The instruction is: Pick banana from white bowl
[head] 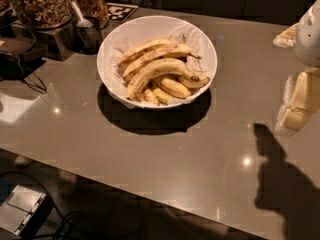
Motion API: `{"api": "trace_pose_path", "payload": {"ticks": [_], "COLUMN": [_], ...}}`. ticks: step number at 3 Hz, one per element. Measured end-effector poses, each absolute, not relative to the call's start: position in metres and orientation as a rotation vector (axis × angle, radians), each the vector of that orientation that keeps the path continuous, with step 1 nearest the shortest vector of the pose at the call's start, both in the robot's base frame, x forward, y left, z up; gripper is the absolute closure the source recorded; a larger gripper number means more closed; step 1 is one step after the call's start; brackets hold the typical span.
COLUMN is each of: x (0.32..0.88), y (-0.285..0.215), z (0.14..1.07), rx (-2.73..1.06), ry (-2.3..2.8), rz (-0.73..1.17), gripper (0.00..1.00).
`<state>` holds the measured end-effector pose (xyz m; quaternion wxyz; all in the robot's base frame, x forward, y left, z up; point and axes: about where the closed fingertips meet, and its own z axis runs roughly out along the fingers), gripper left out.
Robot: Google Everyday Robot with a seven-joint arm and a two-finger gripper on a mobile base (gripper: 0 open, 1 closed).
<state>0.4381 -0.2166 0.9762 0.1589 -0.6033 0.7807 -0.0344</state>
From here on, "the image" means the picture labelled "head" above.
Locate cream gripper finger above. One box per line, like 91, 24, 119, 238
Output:
273, 23, 298, 48
275, 68, 320, 132

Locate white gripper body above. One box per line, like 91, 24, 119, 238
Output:
294, 0, 320, 67

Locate short right banana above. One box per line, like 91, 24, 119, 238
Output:
178, 75, 210, 89

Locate short banana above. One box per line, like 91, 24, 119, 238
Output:
178, 75, 210, 89
155, 75, 192, 99

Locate top back banana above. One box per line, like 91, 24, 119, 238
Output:
117, 38, 176, 67

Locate middle short banana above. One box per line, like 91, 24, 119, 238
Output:
155, 75, 192, 99

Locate white bowl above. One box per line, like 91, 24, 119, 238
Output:
97, 15, 217, 110

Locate small front banana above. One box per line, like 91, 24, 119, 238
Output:
143, 88, 159, 106

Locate black white marker card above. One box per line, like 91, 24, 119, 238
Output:
107, 2, 138, 23

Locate dark cup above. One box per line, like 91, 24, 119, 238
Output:
72, 17, 102, 55

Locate small glass snack jar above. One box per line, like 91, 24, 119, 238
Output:
77, 0, 109, 29

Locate white plastic spoon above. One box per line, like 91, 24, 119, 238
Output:
69, 0, 93, 28

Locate metal stand block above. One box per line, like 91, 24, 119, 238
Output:
11, 21, 75, 61

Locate large glass nut jar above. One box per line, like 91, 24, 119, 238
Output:
10, 0, 72, 29

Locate grey box on floor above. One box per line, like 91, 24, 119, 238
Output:
0, 183, 53, 238

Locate black floor cables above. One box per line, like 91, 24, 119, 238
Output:
0, 170, 151, 240

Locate black device with cable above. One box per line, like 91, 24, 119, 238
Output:
0, 23, 48, 94

